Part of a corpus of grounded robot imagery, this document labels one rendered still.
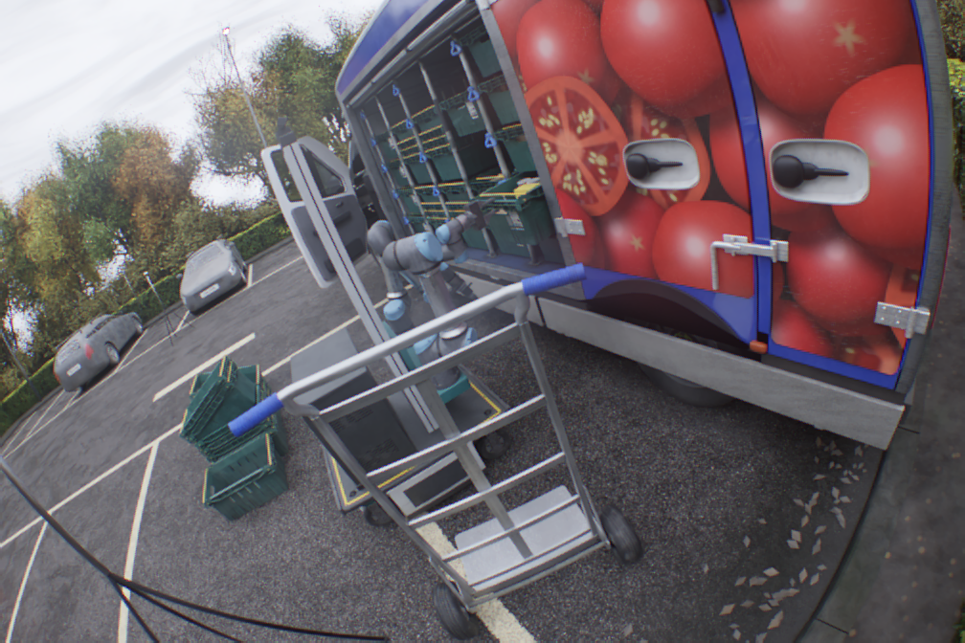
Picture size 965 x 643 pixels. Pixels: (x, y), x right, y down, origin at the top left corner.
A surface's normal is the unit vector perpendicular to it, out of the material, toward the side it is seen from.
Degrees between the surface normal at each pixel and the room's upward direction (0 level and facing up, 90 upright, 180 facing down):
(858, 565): 0
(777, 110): 90
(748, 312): 90
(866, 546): 0
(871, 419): 90
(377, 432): 90
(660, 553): 0
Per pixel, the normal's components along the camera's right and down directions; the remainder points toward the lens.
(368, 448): 0.46, 0.21
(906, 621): -0.41, -0.87
